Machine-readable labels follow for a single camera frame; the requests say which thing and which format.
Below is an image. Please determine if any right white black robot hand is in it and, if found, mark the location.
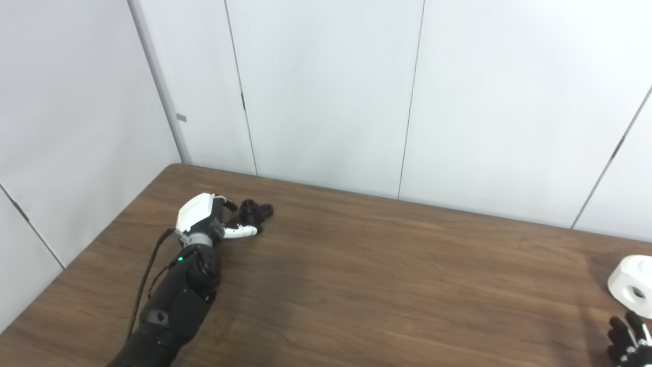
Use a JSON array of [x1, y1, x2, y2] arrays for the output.
[[606, 310, 652, 367]]

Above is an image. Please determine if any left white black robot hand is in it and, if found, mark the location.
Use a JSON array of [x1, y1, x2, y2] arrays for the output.
[[175, 193, 263, 248]]

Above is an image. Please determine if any black plastic holder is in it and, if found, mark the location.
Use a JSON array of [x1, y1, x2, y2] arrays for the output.
[[224, 199, 274, 235]]

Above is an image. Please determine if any round white plastic piece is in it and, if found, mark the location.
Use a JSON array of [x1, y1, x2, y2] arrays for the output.
[[607, 255, 652, 320]]

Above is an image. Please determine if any thick black wrist cable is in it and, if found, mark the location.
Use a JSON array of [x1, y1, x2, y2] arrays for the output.
[[125, 228, 177, 348]]

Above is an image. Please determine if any gray corner post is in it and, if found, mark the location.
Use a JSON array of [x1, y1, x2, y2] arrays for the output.
[[127, 0, 192, 165]]

